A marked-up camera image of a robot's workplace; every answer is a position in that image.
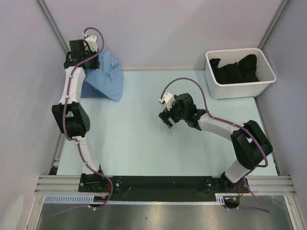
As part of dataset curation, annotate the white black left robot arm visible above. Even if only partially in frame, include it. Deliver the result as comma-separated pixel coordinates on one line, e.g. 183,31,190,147
51,36,106,193

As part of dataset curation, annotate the white plastic bin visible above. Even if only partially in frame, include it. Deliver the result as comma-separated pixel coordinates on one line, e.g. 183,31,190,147
204,48,276,100

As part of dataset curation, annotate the light blue long sleeve shirt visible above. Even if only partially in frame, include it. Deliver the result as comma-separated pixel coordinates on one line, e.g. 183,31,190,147
97,51,124,102

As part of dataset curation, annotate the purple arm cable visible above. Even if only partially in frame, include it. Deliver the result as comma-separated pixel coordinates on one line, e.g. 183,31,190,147
47,26,113,212
161,77,272,214

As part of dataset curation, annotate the white slotted cable duct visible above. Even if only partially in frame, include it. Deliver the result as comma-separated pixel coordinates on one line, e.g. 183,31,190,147
44,194,224,205

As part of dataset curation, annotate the aluminium frame rail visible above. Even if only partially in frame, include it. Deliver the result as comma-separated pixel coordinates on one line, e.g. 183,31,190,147
35,175,296,196

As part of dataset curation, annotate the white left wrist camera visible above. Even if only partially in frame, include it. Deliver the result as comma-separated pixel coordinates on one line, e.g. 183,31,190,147
83,33,98,52

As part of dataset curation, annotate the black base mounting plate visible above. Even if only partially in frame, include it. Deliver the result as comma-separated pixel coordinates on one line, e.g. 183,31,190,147
78,173,249,202

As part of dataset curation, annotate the folded dark blue checked shirt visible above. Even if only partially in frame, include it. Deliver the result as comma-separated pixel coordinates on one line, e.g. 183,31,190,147
81,69,107,98

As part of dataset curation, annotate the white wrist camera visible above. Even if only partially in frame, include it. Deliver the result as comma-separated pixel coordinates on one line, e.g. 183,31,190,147
159,92,176,111
83,33,98,52

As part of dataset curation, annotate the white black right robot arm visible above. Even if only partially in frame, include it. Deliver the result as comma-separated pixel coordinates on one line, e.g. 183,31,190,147
159,92,273,192

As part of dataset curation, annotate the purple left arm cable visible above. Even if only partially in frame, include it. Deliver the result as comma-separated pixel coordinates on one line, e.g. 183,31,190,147
47,26,113,212

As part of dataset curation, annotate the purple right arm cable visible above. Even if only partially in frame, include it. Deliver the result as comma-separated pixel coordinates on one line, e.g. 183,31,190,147
161,77,272,214

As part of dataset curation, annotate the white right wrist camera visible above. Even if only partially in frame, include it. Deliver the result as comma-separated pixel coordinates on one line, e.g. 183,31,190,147
159,92,176,111

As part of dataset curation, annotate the black shirt in bin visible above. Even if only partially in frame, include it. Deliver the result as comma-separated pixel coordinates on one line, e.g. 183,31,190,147
210,54,259,84

